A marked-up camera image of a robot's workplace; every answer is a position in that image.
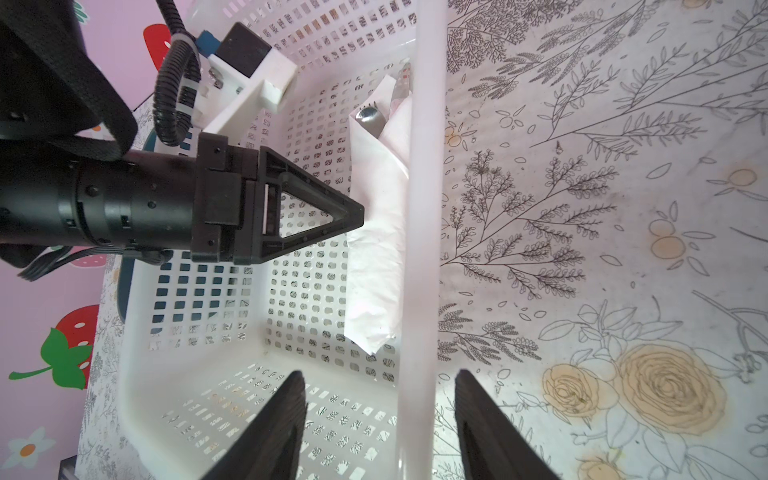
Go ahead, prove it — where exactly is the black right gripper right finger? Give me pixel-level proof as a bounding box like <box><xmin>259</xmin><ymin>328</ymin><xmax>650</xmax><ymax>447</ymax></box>
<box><xmin>455</xmin><ymin>369</ymin><xmax>558</xmax><ymax>480</ymax></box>

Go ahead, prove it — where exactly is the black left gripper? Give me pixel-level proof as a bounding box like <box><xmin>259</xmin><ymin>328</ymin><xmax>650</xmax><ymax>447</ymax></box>
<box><xmin>1</xmin><ymin>134</ymin><xmax>365</xmax><ymax>264</ymax></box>

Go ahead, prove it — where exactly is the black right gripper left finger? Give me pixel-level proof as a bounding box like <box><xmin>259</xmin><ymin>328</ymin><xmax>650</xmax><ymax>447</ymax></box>
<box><xmin>203</xmin><ymin>371</ymin><xmax>307</xmax><ymax>480</ymax></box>

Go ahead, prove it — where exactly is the white paper napkin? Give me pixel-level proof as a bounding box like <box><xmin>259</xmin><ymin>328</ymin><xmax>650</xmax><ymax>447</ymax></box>
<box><xmin>344</xmin><ymin>75</ymin><xmax>412</xmax><ymax>355</ymax></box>

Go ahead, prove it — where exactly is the white perforated plastic basket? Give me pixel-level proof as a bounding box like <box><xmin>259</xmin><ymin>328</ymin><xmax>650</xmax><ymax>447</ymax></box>
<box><xmin>118</xmin><ymin>1</ymin><xmax>447</xmax><ymax>479</ymax></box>

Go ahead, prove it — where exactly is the silver spoon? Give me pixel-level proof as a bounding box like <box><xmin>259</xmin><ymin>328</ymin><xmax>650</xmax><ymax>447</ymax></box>
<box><xmin>354</xmin><ymin>102</ymin><xmax>387</xmax><ymax>139</ymax></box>

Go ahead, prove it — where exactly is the silver table knife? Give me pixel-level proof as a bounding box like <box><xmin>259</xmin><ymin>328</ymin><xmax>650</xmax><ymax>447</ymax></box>
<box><xmin>389</xmin><ymin>61</ymin><xmax>412</xmax><ymax>117</ymax></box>

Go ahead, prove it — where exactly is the teal plastic tray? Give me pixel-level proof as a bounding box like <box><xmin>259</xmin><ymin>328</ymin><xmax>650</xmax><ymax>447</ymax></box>
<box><xmin>116</xmin><ymin>257</ymin><xmax>135</xmax><ymax>323</ymax></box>

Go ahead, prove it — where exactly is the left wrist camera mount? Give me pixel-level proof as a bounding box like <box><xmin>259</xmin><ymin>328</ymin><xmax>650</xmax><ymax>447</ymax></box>
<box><xmin>177</xmin><ymin>22</ymin><xmax>299</xmax><ymax>145</ymax></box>

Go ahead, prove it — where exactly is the black corrugated left cable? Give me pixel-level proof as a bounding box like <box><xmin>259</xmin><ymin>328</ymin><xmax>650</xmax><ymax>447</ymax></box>
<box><xmin>152</xmin><ymin>0</ymin><xmax>202</xmax><ymax>148</ymax></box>

